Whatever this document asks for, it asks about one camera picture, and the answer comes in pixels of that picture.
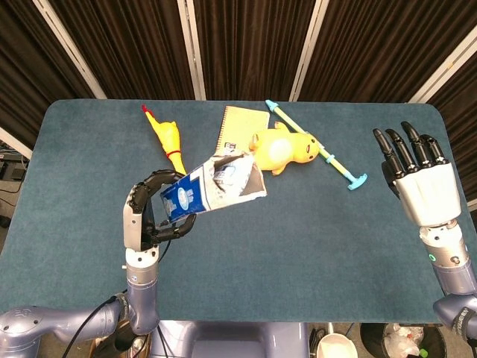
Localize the blue table cloth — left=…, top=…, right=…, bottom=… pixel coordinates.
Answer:
left=0, top=98, right=477, bottom=324

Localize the yellow plush toy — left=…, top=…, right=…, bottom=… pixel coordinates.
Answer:
left=248, top=122, right=324, bottom=177

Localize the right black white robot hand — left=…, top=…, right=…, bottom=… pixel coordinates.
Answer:
left=372, top=121, right=462, bottom=228

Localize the yellow spiral notebook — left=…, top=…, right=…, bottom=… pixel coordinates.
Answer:
left=213, top=105, right=271, bottom=157

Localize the dark brown curtain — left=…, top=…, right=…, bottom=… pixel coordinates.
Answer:
left=0, top=0, right=477, bottom=210

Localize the black bag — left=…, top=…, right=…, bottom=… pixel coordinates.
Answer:
left=110, top=326, right=150, bottom=358

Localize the light blue stick tool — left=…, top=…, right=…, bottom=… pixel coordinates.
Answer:
left=265, top=99, right=369, bottom=191

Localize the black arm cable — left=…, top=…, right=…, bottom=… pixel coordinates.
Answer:
left=61, top=238, right=173, bottom=358

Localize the blue white toothpaste box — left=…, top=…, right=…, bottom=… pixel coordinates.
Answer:
left=159, top=151, right=268, bottom=224

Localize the black trash bin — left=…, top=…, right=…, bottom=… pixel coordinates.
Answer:
left=359, top=322, right=448, bottom=358

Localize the lavender robot base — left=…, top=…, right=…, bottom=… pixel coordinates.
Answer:
left=148, top=320, right=310, bottom=358

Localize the yellow rubber chicken toy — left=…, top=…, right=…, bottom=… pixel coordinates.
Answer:
left=140, top=104, right=187, bottom=175

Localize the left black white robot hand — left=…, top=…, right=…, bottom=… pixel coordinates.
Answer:
left=122, top=169, right=198, bottom=252

